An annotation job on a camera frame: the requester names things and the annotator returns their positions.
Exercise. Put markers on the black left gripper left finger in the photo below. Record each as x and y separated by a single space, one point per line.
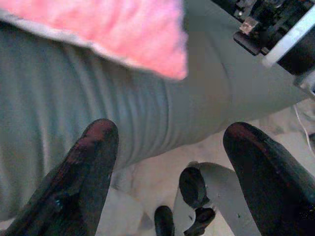
81 184

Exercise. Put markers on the grey green sofa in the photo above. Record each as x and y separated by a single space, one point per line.
73 98

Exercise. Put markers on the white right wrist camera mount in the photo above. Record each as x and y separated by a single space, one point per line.
288 39

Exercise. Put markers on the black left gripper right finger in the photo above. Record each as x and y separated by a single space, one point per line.
270 186

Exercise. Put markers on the pink dotted pillow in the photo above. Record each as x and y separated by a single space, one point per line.
123 29

